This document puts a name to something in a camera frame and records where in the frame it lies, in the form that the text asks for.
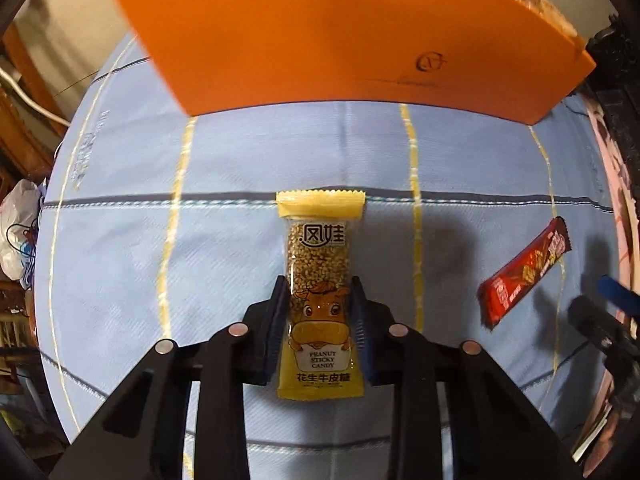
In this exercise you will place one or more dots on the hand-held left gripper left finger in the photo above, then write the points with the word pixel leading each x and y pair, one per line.
pixel 272 330

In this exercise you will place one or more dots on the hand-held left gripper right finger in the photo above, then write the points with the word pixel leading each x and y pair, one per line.
pixel 362 330

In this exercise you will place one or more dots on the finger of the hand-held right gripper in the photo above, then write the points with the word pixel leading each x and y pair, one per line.
pixel 600 322
pixel 620 295

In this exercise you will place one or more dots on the yellow peanut candy packet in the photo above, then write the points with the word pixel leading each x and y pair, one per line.
pixel 320 250

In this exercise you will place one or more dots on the slim red snack bar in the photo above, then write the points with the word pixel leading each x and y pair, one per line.
pixel 520 275

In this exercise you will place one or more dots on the orange cardboard box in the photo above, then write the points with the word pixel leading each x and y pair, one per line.
pixel 325 45

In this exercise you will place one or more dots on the clear puffed rice cracker packet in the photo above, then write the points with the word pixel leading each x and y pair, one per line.
pixel 545 7

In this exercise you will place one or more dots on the pink cloth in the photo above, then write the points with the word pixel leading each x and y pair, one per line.
pixel 620 170

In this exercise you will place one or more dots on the blue checked bed sheet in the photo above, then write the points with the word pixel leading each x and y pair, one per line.
pixel 150 260

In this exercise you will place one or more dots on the black carved headboard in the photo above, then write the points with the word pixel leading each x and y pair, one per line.
pixel 617 60

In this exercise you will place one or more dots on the white plastic bag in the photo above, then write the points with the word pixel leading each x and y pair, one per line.
pixel 20 230

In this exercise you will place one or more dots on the carved wooden chair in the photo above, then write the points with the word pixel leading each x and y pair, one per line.
pixel 20 140

